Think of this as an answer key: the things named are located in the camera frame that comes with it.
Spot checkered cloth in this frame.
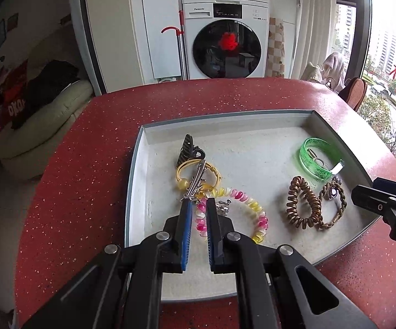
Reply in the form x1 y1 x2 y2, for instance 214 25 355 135
266 16 285 79

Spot white curtain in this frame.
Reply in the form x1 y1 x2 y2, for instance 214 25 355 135
295 0 337 79

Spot beige cushion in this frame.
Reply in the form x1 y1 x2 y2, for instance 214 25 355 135
300 62 323 83

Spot red printed cloth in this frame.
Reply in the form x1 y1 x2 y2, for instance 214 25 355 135
0 60 29 134

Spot brown chair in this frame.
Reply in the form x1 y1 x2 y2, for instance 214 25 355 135
342 77 368 112

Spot brown spiral hair tie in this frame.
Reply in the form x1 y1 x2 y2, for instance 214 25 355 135
286 176 322 230

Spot black clothes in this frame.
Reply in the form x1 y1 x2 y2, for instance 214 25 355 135
11 60 80 129

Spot brown braided bracelet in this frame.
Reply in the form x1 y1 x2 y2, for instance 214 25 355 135
316 178 347 230

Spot pink towel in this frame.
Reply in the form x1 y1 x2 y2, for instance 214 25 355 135
323 51 347 91

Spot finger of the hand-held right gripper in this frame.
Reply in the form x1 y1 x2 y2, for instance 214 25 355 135
372 177 396 201
351 185 396 249

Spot black claw hair clip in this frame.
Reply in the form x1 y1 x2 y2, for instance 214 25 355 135
177 134 206 167

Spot cream hair pin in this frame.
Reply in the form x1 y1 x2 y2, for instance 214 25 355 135
306 148 326 169

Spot small silver ornament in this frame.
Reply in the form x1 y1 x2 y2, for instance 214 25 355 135
215 199 233 217

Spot yellow cord hair tie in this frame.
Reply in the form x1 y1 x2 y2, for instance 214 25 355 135
176 159 222 199

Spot pastel spiral hair tie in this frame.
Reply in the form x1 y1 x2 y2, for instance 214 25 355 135
194 187 269 245

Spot red handled mop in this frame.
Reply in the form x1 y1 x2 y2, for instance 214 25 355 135
161 10 189 81

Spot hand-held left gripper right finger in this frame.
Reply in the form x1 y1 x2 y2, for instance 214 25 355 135
206 197 378 329

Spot silver metal hair clip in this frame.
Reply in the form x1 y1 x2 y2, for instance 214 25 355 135
181 158 207 202

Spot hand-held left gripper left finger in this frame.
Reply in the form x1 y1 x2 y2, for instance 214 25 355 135
22 197 193 329

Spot silver ornate ring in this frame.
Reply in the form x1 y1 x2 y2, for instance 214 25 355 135
323 175 343 201

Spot dark window frame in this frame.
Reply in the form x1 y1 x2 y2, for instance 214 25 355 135
335 0 373 88

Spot green translucent bangle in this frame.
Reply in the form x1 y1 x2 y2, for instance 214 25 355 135
300 138 345 183

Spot cream sofa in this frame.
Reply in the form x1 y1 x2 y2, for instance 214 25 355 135
0 51 96 179

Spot white cabinet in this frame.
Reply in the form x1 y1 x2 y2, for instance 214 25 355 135
82 0 185 93

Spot white washing machine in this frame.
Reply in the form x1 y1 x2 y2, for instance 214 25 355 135
181 0 270 80

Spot shallow white tray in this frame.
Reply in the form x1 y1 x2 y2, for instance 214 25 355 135
124 110 377 302

